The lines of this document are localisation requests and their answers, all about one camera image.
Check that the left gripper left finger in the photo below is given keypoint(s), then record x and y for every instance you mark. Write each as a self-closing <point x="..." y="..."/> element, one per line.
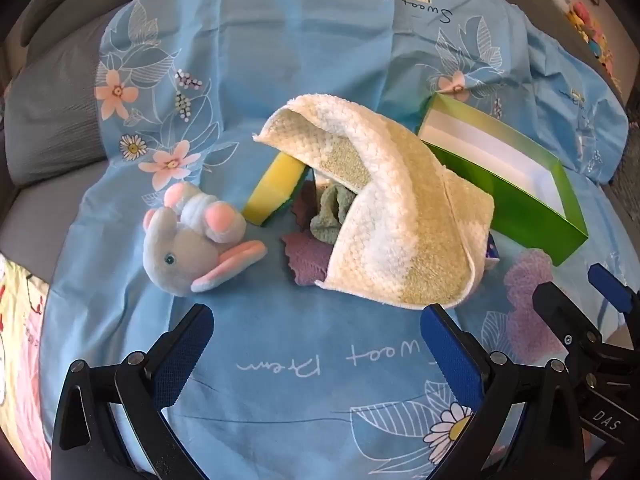
<point x="86" y="441"/>

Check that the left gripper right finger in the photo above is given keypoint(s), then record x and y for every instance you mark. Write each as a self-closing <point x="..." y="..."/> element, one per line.
<point x="524" y="422"/>

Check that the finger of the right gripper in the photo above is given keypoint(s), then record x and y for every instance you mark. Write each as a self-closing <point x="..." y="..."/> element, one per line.
<point x="563" y="317"/>
<point x="621" y="296"/>

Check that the lilac fluffy scrunchie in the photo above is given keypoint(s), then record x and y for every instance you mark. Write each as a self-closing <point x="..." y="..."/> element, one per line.
<point x="530" y="338"/>

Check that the blue orange tissue pack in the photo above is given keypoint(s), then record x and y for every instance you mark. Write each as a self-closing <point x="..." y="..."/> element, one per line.
<point x="492" y="256"/>

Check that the cream yellow waffle towel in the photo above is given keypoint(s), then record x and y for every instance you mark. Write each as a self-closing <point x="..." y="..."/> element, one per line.
<point x="416" y="233"/>

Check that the grey elephant plush toy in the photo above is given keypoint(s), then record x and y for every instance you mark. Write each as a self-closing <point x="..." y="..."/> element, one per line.
<point x="195" y="242"/>

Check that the sage green cloth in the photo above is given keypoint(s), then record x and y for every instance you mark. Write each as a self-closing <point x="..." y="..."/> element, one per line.
<point x="334" y="205"/>

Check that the mauve purple cloth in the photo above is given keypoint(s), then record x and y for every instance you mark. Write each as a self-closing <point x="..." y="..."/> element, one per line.
<point x="308" y="258"/>

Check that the green cardboard box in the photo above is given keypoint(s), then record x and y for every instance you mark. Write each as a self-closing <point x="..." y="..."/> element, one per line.
<point x="535" y="204"/>

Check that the pink patterned cushion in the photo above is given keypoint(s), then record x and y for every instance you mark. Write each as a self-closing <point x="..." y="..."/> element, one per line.
<point x="23" y="299"/>

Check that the light blue floral sheet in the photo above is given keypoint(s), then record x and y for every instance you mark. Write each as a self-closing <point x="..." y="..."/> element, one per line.
<point x="299" y="382"/>

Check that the plush toy pile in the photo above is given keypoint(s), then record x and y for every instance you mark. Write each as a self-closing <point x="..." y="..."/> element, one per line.
<point x="582" y="18"/>

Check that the grey sofa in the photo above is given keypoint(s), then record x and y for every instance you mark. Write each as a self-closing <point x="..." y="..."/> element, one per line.
<point x="55" y="110"/>

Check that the yellow green sponge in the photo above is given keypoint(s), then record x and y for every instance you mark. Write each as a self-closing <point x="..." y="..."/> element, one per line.
<point x="275" y="189"/>

